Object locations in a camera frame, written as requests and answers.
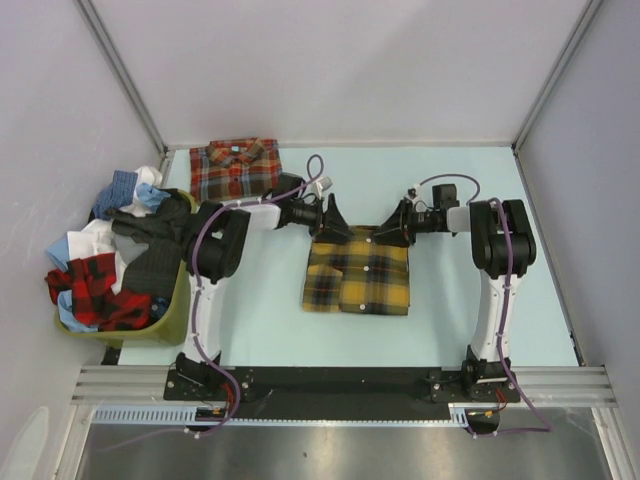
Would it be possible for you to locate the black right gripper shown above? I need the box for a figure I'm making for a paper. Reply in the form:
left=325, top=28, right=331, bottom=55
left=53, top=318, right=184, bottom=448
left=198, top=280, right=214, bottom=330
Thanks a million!
left=375, top=200, right=438, bottom=249

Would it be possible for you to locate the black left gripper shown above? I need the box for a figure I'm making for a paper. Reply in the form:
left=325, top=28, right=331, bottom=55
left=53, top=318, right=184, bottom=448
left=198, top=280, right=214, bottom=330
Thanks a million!
left=288, top=194, right=351, bottom=246

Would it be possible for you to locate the yellow plaid long sleeve shirt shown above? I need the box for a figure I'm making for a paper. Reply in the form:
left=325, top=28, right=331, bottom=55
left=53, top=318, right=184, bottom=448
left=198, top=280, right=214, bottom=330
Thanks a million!
left=302, top=226, right=410, bottom=316

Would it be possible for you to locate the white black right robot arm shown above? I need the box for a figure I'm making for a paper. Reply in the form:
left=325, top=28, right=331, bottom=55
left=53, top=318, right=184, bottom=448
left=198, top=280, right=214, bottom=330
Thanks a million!
left=373, top=184, right=537, bottom=406

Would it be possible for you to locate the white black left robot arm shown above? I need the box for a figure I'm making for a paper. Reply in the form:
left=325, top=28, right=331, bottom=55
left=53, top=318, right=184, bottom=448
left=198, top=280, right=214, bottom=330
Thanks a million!
left=164, top=173, right=353, bottom=400

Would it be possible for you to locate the folded red plaid shirt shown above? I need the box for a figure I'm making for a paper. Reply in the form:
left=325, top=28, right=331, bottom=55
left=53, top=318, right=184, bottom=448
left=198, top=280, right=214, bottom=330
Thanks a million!
left=189, top=137, right=282, bottom=202

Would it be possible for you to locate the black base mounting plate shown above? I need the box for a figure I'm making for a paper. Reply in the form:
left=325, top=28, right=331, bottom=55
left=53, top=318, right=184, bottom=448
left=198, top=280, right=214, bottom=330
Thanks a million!
left=163, top=366, right=520, bottom=422

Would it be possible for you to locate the light blue shirt in bin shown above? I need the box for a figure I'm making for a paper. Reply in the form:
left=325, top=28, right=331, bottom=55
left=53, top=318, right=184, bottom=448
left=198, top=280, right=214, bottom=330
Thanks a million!
left=45, top=183, right=190, bottom=335

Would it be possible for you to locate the olive green laundry bin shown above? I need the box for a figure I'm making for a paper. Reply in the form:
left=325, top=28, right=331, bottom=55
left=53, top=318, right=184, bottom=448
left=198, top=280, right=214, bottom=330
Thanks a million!
left=54, top=190, right=196, bottom=347

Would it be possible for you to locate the blue patterned shirt in bin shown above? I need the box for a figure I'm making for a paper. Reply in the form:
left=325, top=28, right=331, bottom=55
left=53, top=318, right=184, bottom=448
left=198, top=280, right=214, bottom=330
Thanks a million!
left=92, top=170, right=138, bottom=220

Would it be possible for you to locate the white shirt in bin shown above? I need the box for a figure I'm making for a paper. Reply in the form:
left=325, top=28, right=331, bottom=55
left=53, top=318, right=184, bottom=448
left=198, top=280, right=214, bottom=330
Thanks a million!
left=66, top=166, right=163, bottom=294

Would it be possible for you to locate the red black buffalo plaid shirt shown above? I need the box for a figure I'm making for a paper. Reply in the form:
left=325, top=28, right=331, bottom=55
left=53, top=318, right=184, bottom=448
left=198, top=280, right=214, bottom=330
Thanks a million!
left=45, top=253, right=154, bottom=333

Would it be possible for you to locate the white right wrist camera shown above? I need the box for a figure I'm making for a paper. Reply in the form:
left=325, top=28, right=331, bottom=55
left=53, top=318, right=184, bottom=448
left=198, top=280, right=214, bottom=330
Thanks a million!
left=404, top=184, right=423, bottom=205

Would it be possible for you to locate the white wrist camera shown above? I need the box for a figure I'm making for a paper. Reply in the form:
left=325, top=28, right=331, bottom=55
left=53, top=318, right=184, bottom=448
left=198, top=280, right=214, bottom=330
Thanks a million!
left=404, top=184, right=423, bottom=205
left=310, top=176, right=333, bottom=200

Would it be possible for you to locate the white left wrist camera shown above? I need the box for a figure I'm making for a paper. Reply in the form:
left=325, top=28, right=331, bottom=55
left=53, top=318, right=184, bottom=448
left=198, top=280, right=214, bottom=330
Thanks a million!
left=310, top=176, right=333, bottom=200

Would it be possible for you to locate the white slotted cable duct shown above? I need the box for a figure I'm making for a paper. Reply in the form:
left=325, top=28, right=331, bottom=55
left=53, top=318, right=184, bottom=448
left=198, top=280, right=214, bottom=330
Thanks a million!
left=93, top=405, right=469, bottom=428

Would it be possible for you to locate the aluminium frame front rail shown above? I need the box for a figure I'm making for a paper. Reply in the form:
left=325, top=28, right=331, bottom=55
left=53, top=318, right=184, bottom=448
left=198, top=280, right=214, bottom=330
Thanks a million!
left=71, top=366, right=617, bottom=408

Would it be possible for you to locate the aluminium right corner post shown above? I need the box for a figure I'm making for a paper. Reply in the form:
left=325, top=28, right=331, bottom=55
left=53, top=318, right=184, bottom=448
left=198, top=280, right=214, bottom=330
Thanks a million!
left=511, top=0, right=605, bottom=151

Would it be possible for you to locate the aluminium corner post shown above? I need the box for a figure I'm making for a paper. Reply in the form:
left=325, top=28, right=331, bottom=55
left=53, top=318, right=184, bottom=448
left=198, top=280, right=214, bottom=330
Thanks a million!
left=73, top=0, right=167, bottom=158
left=511, top=0, right=605, bottom=151

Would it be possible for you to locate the aluminium left corner post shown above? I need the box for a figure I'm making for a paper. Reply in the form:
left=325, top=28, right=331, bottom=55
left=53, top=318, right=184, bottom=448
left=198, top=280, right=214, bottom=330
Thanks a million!
left=73, top=0, right=167, bottom=158

